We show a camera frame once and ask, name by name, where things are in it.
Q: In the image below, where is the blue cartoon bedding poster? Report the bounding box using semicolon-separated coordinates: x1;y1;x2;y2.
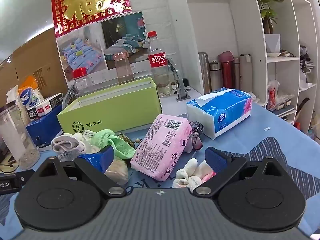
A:
56;22;108;82

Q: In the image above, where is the grey white sock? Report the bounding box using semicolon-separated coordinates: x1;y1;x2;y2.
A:
51;133;87;161

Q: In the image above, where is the dark fabric scrunchie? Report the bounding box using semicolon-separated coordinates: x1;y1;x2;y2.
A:
185;121;204;153

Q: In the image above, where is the small white black box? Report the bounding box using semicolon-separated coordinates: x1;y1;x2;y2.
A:
26;93;64;120

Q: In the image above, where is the clear bottle with pink cap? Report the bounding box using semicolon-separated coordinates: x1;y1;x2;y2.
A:
114;52;135;85

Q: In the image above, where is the pink tissue pack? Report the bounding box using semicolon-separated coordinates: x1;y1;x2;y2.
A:
130;114;193;182

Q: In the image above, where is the red thermos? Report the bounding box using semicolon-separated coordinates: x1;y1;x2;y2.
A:
217;51;234;89

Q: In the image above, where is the clear plastic canister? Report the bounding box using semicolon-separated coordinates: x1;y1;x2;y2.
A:
0;104;41;170

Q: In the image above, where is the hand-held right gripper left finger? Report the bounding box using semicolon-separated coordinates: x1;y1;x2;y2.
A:
37;145;127;197

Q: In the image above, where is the blue tissue pack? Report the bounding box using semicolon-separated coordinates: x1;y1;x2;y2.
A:
186;87;252;140

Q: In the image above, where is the blue striped cloth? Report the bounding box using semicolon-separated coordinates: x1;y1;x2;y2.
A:
216;137;320;207

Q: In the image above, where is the tall silver thermos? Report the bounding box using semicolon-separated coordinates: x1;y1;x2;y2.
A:
198;52;212;94

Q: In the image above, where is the red gold wall poster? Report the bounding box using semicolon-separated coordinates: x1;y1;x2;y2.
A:
50;0;132;38

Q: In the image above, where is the white shelf unit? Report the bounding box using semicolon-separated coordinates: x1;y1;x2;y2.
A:
162;0;320;135

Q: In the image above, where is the brown cardboard box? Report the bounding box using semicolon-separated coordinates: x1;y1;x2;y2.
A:
0;29;68;101

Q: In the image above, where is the white knit glove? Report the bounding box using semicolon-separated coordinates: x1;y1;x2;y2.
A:
172;158;216;191

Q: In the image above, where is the clear jar with red lid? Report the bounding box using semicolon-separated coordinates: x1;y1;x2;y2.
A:
72;67;93;98

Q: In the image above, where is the white paper tag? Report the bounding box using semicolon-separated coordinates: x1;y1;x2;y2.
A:
83;129;97;141

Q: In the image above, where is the green towel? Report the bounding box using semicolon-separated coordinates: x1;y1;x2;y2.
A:
90;129;137;160

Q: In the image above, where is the green cardboard box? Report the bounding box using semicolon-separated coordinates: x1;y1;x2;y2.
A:
57;77;163;135

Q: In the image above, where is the cola bottle with red label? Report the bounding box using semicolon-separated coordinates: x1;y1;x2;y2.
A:
147;31;173;98

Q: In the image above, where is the potted green plant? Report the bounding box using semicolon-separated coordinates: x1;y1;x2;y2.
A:
255;0;285;58

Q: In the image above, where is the blue box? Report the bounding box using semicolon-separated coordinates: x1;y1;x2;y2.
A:
26;104;63;147

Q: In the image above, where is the orange blue snack bag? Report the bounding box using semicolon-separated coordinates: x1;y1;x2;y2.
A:
18;76;44;111

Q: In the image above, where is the short silver thermos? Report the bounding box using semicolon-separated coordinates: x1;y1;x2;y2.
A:
209;60;223;92

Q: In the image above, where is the cotton swab bag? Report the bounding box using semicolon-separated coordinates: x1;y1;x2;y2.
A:
104;155;130;186

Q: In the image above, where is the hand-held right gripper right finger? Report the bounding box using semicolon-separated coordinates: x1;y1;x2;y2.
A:
192;146;284;197

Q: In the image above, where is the slim grey thermos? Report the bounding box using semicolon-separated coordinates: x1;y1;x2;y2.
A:
232;56;241;90

